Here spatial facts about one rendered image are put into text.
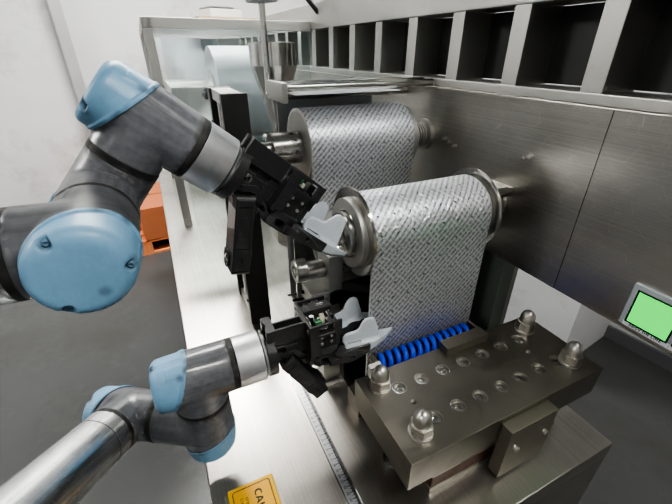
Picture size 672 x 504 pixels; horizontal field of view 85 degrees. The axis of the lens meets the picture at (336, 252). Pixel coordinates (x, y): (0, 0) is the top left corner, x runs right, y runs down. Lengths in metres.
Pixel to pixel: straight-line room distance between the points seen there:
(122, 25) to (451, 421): 3.83
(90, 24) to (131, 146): 3.57
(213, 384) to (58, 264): 0.29
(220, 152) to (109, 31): 3.57
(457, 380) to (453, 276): 0.18
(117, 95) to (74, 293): 0.20
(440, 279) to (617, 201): 0.28
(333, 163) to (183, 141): 0.38
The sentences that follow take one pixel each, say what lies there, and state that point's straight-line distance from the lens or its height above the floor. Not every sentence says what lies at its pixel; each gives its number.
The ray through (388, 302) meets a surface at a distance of 0.63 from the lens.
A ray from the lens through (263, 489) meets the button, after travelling 0.68.
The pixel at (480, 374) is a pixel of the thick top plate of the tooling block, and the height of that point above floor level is 1.03.
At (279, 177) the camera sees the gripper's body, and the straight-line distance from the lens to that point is 0.48.
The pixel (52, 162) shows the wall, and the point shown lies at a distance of 4.08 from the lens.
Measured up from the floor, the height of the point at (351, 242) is 1.25.
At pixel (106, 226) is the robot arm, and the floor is 1.40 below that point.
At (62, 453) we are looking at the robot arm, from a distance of 0.60.
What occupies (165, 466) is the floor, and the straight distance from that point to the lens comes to 1.90.
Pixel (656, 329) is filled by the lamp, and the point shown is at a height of 1.17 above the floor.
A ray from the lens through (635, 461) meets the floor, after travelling 2.17.
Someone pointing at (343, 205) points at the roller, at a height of 1.29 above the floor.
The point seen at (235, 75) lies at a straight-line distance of 1.48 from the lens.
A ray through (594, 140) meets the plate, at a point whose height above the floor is 1.39.
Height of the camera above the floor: 1.51
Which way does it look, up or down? 29 degrees down
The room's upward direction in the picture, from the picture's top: straight up
